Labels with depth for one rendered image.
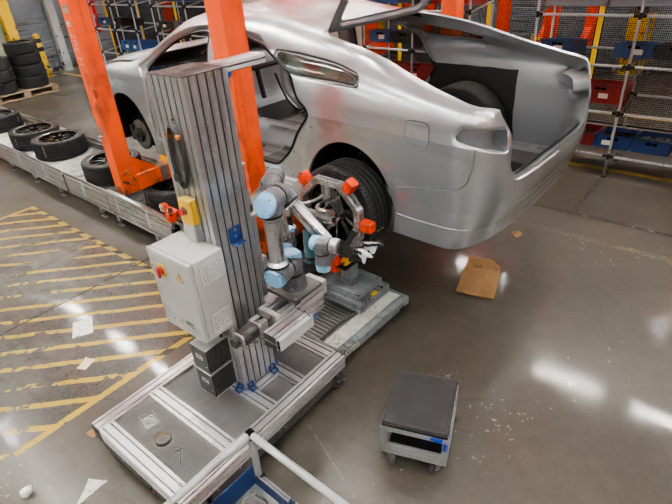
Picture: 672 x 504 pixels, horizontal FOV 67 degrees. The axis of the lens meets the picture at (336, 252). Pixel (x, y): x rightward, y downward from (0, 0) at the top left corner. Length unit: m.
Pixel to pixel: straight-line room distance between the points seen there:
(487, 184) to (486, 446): 1.49
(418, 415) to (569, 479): 0.86
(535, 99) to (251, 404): 3.29
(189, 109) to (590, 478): 2.69
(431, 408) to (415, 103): 1.72
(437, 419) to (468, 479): 0.39
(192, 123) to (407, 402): 1.77
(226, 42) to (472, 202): 1.74
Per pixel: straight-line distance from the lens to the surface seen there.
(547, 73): 4.62
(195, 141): 2.35
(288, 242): 3.06
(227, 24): 3.29
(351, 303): 3.82
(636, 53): 6.32
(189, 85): 2.32
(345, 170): 3.42
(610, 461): 3.29
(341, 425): 3.19
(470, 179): 3.07
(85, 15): 4.98
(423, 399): 2.87
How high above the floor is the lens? 2.45
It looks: 31 degrees down
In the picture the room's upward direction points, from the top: 4 degrees counter-clockwise
